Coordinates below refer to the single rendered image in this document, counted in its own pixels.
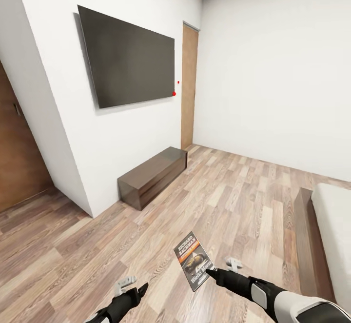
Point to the bed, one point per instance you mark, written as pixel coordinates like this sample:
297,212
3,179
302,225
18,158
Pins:
323,233

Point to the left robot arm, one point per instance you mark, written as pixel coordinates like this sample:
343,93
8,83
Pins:
122,302

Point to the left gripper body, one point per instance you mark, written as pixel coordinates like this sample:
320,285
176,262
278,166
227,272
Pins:
127,301

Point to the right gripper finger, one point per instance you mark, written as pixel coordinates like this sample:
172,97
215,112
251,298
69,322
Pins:
212,273

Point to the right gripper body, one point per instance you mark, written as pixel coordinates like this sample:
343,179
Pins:
228,279

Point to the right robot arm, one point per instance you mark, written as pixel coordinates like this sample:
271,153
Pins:
280,304

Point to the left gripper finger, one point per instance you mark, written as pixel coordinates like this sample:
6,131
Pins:
142,290

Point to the hardback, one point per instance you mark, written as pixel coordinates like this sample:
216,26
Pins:
194,260

